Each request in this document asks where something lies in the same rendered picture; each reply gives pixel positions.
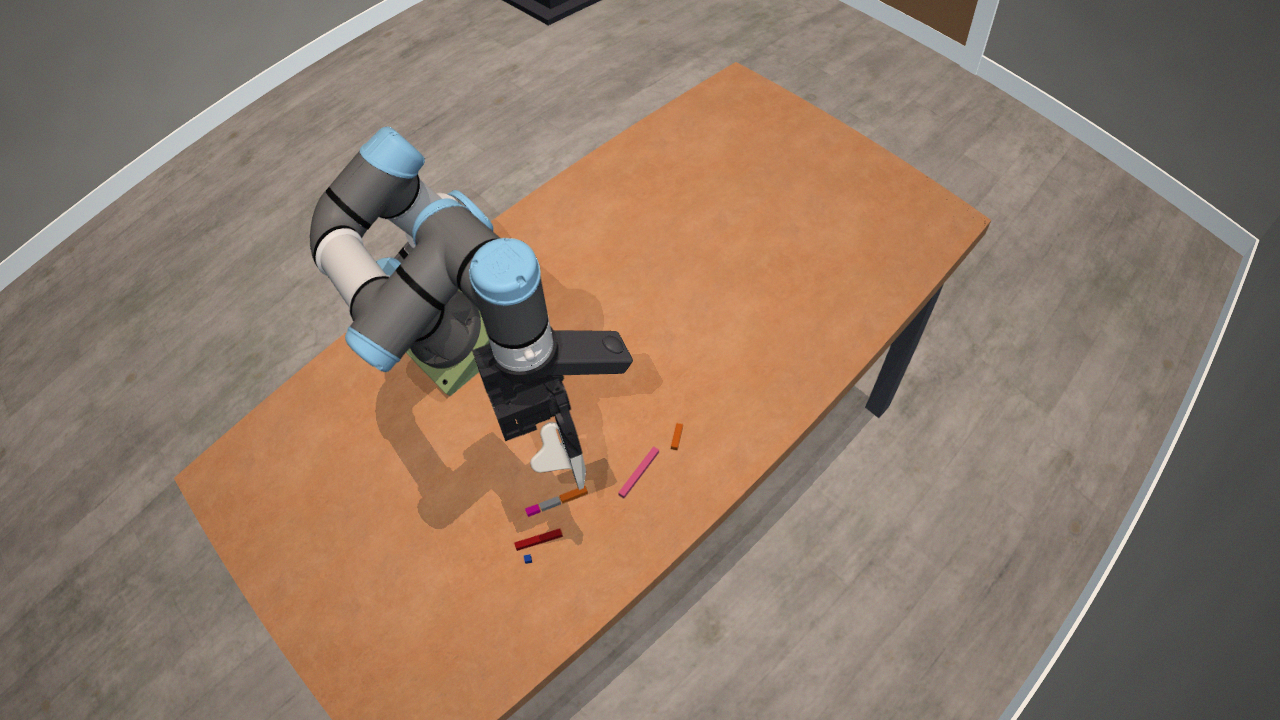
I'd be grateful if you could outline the pink rod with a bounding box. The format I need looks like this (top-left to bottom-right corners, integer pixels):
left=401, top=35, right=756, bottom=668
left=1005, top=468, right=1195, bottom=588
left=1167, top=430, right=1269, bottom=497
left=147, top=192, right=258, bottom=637
left=618, top=447, right=659, bottom=498

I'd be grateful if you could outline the red rod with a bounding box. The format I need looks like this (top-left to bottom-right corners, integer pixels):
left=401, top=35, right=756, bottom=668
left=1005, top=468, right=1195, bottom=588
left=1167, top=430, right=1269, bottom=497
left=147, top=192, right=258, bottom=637
left=515, top=529, right=563, bottom=551

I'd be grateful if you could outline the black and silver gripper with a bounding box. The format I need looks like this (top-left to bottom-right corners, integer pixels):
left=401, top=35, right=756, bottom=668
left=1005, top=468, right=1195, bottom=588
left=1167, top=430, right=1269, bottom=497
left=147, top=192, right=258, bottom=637
left=472, top=327, right=586, bottom=489

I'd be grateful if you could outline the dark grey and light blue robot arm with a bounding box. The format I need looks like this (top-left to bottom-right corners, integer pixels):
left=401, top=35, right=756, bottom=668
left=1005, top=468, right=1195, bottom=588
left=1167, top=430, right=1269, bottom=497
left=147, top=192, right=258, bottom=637
left=310, top=127, right=634, bottom=375

